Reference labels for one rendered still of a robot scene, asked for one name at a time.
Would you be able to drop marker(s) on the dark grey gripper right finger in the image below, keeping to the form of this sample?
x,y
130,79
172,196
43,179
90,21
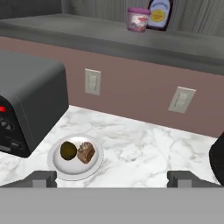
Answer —
x,y
180,178

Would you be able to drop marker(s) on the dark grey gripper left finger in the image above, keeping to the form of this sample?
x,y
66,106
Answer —
x,y
43,178

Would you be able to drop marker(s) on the dark green avocado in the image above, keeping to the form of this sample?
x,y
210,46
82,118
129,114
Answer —
x,y
68,150

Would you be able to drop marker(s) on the white round plate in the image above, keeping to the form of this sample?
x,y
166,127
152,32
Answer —
x,y
75,157

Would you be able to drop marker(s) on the brown bread piece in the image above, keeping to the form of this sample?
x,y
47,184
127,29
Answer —
x,y
86,152

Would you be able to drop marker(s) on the grey open cabinet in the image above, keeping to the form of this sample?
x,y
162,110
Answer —
x,y
116,32

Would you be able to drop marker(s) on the pink lidded jam tub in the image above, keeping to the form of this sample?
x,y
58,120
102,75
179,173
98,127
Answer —
x,y
137,19

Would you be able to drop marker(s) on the black rounded appliance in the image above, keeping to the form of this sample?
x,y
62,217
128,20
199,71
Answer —
x,y
218,159

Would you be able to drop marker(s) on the dark grey toaster oven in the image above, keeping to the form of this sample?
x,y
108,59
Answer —
x,y
27,102

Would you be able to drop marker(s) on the dark bottle with yellow label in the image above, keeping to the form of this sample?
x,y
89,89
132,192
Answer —
x,y
159,14

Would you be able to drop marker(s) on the white wall outlet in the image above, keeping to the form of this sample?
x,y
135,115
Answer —
x,y
181,99
92,81

